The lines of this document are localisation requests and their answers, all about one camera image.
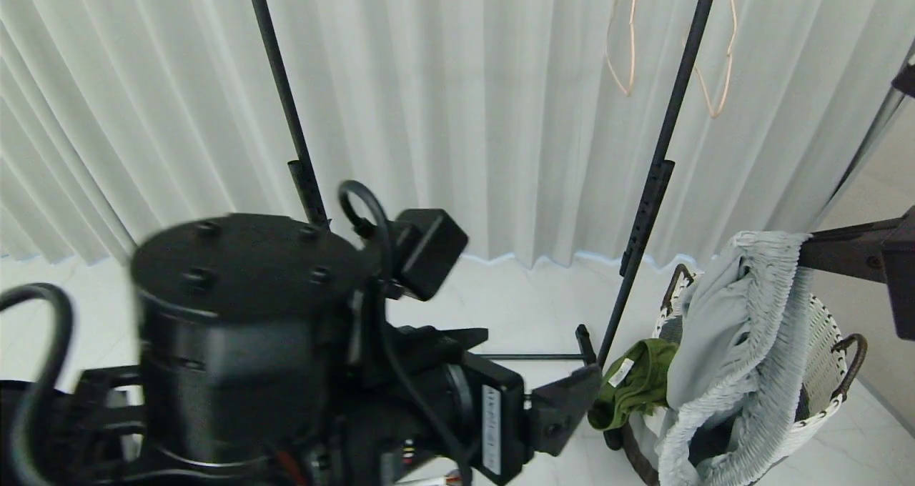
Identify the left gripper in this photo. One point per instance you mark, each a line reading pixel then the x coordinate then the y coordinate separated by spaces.
pixel 511 414

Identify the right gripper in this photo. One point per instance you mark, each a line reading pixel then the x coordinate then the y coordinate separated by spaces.
pixel 904 271

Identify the green shirt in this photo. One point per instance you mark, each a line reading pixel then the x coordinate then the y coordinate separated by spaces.
pixel 643 386

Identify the pale grey shorts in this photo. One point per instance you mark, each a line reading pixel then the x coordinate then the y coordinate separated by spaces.
pixel 722 343

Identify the pink clothes hanger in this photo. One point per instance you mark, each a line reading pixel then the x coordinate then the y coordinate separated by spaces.
pixel 728 57
pixel 632 28

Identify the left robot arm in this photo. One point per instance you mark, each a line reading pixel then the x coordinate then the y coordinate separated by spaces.
pixel 236 343

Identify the white laundry basket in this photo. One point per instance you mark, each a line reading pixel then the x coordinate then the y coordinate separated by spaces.
pixel 822 372

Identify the black clothes rack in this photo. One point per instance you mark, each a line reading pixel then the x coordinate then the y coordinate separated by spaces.
pixel 650 193

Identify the white curtain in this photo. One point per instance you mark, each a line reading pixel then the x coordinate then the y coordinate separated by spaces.
pixel 465 114

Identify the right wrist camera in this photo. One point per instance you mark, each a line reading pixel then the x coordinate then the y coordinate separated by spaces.
pixel 906 80

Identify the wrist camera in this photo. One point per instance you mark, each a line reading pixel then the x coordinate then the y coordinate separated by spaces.
pixel 429 250
pixel 906 80

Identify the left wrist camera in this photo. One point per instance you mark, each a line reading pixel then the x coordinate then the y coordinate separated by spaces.
pixel 429 250

